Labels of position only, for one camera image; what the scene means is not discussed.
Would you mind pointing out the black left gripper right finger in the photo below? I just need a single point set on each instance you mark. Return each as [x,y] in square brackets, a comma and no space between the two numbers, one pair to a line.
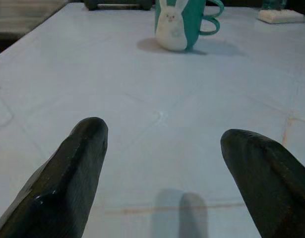
[271,183]

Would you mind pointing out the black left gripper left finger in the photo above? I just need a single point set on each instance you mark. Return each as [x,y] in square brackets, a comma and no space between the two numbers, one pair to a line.
[58,178]

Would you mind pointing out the white rectangular box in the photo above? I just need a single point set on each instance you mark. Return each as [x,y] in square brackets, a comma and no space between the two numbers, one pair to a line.
[278,17]

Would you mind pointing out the teal transparent bottle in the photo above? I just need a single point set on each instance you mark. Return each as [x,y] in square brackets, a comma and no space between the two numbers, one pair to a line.
[275,4]

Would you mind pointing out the teal mug with white bunny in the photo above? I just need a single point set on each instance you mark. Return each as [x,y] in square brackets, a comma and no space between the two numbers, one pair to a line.
[192,22]

